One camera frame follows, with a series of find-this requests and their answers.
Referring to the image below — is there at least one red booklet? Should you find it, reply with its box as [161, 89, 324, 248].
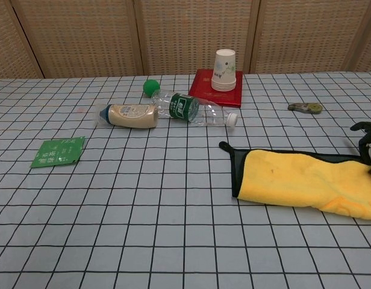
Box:
[188, 69, 244, 108]

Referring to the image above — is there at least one grey and yellow cloth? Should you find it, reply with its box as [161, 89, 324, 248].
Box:
[219, 141, 371, 223]

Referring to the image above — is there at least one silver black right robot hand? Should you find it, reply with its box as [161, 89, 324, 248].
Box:
[350, 120, 371, 175]

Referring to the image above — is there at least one white paper cup stack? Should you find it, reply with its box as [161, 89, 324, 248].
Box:
[211, 49, 237, 92]

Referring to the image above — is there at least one wooden woven folding screen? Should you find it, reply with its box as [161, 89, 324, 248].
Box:
[0, 0, 371, 79]

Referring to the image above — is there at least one white checked tablecloth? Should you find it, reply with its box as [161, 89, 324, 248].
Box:
[0, 71, 371, 289]

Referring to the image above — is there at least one green ball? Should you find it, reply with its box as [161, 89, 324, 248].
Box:
[143, 79, 161, 98]

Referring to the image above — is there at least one green tea sachet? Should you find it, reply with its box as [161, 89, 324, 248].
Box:
[30, 135, 86, 169]

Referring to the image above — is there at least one beige sauce bottle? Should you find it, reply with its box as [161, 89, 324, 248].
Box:
[96, 104, 159, 129]

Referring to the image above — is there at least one clear bottle with green label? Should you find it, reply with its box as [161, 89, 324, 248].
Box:
[151, 89, 239, 127]

